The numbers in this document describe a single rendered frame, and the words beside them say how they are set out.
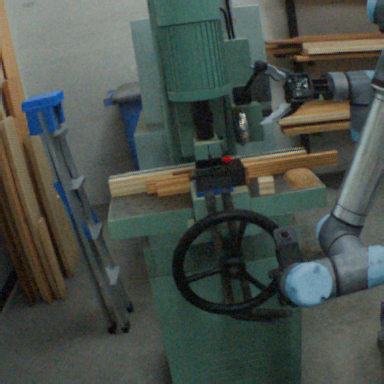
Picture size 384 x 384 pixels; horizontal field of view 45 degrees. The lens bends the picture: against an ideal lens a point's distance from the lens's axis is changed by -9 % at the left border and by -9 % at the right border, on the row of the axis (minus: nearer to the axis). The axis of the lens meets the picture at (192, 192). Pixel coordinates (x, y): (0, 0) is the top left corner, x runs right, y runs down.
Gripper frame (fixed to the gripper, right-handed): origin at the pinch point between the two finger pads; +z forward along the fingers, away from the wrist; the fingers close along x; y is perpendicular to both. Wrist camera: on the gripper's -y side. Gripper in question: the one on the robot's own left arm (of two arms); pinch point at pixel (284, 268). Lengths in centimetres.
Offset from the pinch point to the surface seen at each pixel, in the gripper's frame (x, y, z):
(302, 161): 15.4, -28.5, 29.8
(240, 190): -6.2, -20.8, 6.0
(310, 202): 13.1, -15.3, 19.2
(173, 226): -24.9, -16.1, 16.9
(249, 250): -6.0, -5.9, 23.4
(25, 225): -112, -39, 125
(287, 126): 47, -83, 213
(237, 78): 2, -59, 33
